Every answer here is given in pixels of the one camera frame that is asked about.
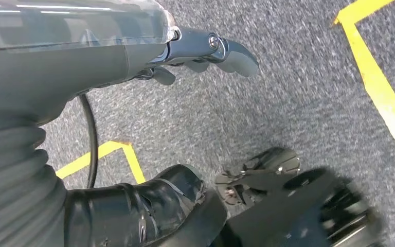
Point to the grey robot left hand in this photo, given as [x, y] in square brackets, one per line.
[64, 64]

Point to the yellow floor tape marking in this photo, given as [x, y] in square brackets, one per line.
[132, 160]
[374, 85]

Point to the black robot foot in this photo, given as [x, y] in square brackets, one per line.
[286, 218]

